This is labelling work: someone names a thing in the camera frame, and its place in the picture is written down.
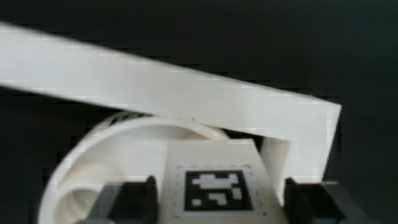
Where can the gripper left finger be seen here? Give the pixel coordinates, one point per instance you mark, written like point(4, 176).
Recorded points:
point(127, 204)

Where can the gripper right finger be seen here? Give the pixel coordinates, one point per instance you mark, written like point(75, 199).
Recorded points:
point(319, 204)

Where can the white round stool seat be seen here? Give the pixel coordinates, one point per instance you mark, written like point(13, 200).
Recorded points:
point(118, 156)

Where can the white stool leg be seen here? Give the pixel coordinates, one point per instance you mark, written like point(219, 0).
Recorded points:
point(217, 191)

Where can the white L-shaped fence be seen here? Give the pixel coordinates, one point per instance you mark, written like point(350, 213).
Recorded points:
point(80, 72)

